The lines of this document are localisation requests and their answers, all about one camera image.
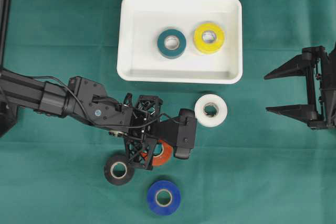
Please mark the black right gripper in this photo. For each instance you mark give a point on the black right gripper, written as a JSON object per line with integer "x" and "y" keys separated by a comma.
{"x": 305, "y": 112}

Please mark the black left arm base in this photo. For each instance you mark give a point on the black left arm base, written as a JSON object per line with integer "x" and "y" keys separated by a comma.
{"x": 9, "y": 114}

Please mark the yellow tape roll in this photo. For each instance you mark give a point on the yellow tape roll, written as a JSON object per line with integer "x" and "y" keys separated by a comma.
{"x": 209, "y": 38}

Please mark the green tape roll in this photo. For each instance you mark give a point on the green tape roll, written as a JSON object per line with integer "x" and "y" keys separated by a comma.
{"x": 171, "y": 43}

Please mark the blue tape roll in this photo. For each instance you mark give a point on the blue tape roll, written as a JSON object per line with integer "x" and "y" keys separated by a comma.
{"x": 153, "y": 202}

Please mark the white plastic tray case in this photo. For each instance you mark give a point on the white plastic tray case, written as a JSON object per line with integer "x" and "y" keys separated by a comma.
{"x": 141, "y": 23}

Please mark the red tape roll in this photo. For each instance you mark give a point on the red tape roll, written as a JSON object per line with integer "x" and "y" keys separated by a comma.
{"x": 163, "y": 156}

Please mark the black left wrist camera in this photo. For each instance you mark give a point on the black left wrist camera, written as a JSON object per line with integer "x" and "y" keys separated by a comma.
{"x": 178, "y": 132}

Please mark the black tape roll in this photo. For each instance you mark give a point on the black tape roll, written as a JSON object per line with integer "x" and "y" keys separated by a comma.
{"x": 117, "y": 171}

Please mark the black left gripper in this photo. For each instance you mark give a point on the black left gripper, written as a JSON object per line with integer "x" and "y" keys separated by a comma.
{"x": 140, "y": 141}

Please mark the white tape roll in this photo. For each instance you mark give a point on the white tape roll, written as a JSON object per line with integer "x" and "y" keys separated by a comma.
{"x": 218, "y": 103}

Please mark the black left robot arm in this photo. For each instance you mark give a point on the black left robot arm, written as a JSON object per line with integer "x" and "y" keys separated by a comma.
{"x": 87, "y": 102}

